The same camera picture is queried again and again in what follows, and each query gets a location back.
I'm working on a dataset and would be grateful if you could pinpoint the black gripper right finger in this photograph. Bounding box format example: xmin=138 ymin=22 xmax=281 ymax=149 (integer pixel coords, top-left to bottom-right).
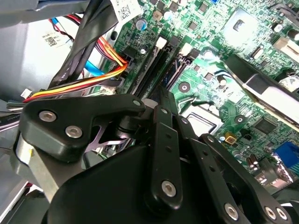
xmin=166 ymin=91 xmax=292 ymax=224

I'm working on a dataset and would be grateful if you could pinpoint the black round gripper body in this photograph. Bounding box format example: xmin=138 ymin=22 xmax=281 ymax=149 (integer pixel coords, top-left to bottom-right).
xmin=43 ymin=140 xmax=218 ymax=224

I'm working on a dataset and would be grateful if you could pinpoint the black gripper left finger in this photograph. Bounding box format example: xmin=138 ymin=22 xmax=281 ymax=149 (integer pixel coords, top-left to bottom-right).
xmin=19 ymin=85 xmax=185 ymax=209

